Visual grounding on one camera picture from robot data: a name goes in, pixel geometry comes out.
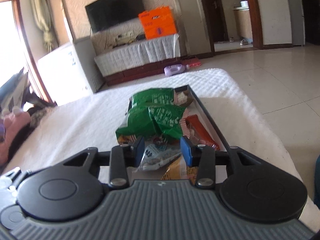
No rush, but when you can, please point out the orange cardboard box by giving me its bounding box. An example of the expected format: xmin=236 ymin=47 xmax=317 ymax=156
xmin=138 ymin=5 xmax=179 ymax=40

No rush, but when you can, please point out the dark blue cardboard box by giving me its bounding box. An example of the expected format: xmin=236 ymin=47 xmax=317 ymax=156
xmin=126 ymin=85 xmax=230 ymax=153

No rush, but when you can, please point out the person's leg in jeans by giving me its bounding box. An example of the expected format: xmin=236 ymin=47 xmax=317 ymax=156
xmin=313 ymin=154 xmax=320 ymax=202

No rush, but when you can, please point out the green snack bag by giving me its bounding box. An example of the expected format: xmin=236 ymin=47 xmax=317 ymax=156
xmin=128 ymin=88 xmax=176 ymax=111
xmin=116 ymin=104 xmax=198 ymax=142

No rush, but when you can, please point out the purple bottle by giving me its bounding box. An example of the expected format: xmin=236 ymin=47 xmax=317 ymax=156
xmin=163 ymin=63 xmax=191 ymax=77

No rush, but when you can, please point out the pink plush toy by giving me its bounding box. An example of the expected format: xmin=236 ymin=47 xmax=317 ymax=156
xmin=0 ymin=106 xmax=31 ymax=166

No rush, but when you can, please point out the brown square snack packet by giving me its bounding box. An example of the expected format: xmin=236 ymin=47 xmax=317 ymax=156
xmin=174 ymin=89 xmax=195 ymax=106

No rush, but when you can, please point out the beige tied curtain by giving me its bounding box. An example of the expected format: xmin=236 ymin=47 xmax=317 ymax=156
xmin=28 ymin=0 xmax=59 ymax=53

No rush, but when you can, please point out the brown pastry packet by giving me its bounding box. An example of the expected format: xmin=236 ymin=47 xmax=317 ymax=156
xmin=161 ymin=154 xmax=198 ymax=181

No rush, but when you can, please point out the wooden counter cabinet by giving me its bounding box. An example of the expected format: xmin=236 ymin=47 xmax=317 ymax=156
xmin=233 ymin=7 xmax=253 ymax=42

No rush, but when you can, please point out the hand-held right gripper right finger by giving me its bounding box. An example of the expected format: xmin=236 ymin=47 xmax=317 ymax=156
xmin=180 ymin=136 xmax=260 ymax=190

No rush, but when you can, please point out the black white plastic shell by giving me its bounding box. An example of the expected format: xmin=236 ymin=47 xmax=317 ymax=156
xmin=0 ymin=67 xmax=29 ymax=110

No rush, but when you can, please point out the black television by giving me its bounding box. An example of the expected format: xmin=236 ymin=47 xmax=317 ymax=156
xmin=85 ymin=0 xmax=145 ymax=34

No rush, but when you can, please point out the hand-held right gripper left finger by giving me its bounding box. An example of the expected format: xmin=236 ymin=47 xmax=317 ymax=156
xmin=62 ymin=136 xmax=145 ymax=188

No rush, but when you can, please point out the dark wooden door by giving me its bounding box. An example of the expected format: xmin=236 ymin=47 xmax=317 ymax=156
xmin=200 ymin=0 xmax=229 ymax=43

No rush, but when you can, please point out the white chest freezer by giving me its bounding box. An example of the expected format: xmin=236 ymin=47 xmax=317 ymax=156
xmin=37 ymin=36 xmax=104 ymax=106

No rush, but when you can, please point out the long orange-red snack packet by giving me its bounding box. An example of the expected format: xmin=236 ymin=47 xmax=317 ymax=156
xmin=184 ymin=114 xmax=221 ymax=151

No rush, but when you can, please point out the cabinet with lace cloth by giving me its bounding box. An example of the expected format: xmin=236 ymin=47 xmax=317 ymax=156
xmin=93 ymin=33 xmax=181 ymax=86

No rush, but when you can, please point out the clear candy packet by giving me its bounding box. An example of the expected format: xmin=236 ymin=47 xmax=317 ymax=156
xmin=138 ymin=142 xmax=182 ymax=172

